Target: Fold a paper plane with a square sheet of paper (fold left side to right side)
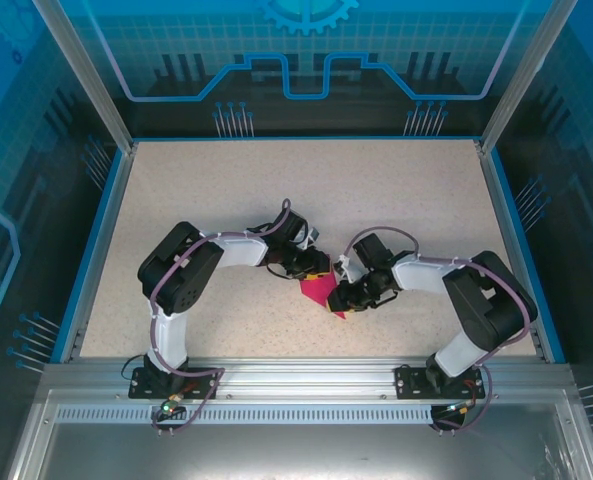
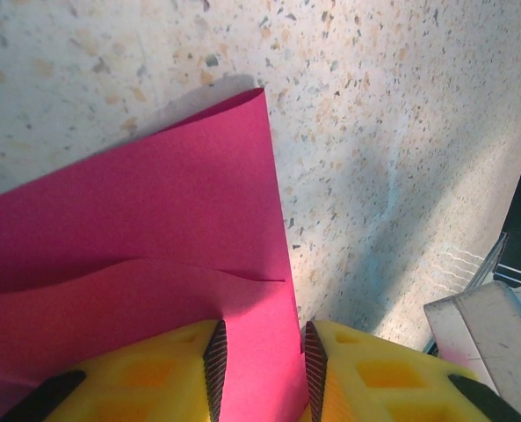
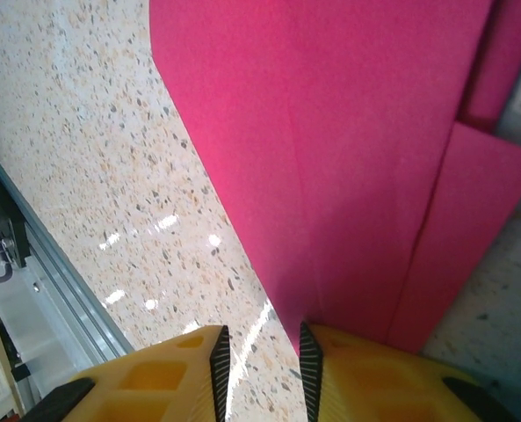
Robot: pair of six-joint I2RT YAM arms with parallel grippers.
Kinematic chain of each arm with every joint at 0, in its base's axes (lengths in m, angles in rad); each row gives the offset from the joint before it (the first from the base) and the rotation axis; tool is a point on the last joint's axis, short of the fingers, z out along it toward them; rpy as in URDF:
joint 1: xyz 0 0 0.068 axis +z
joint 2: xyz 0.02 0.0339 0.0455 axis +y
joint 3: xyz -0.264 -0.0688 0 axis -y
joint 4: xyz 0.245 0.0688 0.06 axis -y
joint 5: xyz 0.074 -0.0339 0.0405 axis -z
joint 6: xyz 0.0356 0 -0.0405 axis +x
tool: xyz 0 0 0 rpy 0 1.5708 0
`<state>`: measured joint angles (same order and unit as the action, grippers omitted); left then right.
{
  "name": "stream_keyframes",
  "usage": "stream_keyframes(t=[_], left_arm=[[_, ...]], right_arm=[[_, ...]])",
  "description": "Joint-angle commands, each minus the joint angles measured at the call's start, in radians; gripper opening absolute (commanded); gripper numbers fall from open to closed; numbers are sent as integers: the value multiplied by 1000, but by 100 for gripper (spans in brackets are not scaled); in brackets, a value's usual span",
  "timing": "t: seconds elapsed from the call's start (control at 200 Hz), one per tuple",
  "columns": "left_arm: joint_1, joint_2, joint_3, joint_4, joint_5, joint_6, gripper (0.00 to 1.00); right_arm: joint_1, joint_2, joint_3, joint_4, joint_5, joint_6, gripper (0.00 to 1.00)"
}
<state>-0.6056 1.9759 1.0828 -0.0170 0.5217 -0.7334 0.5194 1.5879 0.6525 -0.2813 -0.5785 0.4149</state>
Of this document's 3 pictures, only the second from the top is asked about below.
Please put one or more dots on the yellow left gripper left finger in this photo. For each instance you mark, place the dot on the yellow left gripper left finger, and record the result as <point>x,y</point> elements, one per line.
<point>146,387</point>

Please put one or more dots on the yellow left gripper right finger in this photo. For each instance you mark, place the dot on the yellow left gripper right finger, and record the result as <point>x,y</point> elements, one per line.
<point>387,387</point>

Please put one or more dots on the pink paper sheet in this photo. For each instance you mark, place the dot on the pink paper sheet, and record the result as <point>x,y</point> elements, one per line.
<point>154,198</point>

